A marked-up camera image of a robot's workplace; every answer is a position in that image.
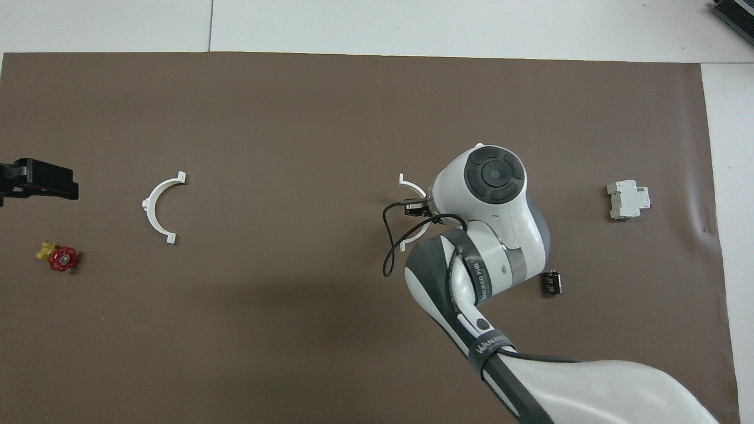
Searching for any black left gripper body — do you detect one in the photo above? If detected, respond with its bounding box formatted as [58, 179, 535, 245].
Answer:
[0, 158, 80, 207]

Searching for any white half-ring pipe clamp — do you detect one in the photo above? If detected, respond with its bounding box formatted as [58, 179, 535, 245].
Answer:
[142, 171, 187, 244]
[398, 173, 428, 253]

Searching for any red handwheel brass valve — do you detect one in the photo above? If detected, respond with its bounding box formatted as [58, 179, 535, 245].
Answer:
[37, 240, 81, 273]

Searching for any brown paper table mat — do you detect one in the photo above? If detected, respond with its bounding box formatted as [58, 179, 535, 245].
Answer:
[0, 52, 742, 424]

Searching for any white circuit breaker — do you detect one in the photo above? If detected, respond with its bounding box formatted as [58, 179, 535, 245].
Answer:
[606, 180, 652, 221]

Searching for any grey ribbed device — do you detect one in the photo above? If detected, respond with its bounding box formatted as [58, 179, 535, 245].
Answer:
[710, 0, 754, 31]

